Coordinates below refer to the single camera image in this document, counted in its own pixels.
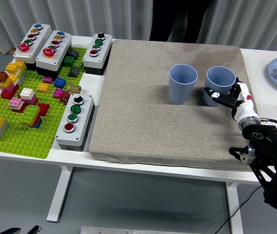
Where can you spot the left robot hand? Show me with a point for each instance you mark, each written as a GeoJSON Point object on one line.
{"type": "Point", "coordinates": [33, 229]}

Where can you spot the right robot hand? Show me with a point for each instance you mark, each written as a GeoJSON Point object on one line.
{"type": "Point", "coordinates": [247, 108]}

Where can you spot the blue ribbed plastic cup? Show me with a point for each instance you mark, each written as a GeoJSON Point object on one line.
{"type": "Point", "coordinates": [217, 81]}
{"type": "Point", "coordinates": [181, 91]}

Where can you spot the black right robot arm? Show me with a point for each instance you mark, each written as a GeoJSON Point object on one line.
{"type": "Point", "coordinates": [267, 146]}

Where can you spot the white table leg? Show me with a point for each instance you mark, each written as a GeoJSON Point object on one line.
{"type": "Point", "coordinates": [234, 209]}
{"type": "Point", "coordinates": [59, 195]}

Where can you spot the green studded baseplate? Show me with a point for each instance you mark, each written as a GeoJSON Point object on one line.
{"type": "Point", "coordinates": [26, 143]}

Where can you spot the grey-brown mat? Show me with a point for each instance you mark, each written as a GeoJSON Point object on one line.
{"type": "Point", "coordinates": [141, 109]}

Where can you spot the person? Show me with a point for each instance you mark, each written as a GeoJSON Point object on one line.
{"type": "Point", "coordinates": [177, 19]}

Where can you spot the green orange blue brick stack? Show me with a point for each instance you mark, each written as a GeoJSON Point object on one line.
{"type": "Point", "coordinates": [31, 115]}

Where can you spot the four-button control box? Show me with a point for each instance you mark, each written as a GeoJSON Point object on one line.
{"type": "Point", "coordinates": [103, 48]}
{"type": "Point", "coordinates": [83, 117]}

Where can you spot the pink brick on red brick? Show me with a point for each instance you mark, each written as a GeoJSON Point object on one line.
{"type": "Point", "coordinates": [17, 104]}

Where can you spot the white brick on pink brick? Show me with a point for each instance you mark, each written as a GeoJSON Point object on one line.
{"type": "Point", "coordinates": [28, 95]}

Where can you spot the small magenta brick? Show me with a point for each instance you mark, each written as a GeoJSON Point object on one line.
{"type": "Point", "coordinates": [47, 80]}

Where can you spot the yellow brown red brick tower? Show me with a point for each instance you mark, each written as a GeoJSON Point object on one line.
{"type": "Point", "coordinates": [11, 80]}

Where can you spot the grey sloped brick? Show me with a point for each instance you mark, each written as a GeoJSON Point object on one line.
{"type": "Point", "coordinates": [73, 72]}

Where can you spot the dark green brick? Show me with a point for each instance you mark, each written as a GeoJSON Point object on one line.
{"type": "Point", "coordinates": [69, 61]}

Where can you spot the five-button control box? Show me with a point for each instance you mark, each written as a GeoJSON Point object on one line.
{"type": "Point", "coordinates": [60, 51]}
{"type": "Point", "coordinates": [37, 41]}

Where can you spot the grey curved brick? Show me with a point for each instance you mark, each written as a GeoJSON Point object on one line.
{"type": "Point", "coordinates": [73, 53]}

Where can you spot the white pleated curtain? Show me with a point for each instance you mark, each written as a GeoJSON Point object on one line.
{"type": "Point", "coordinates": [80, 17]}

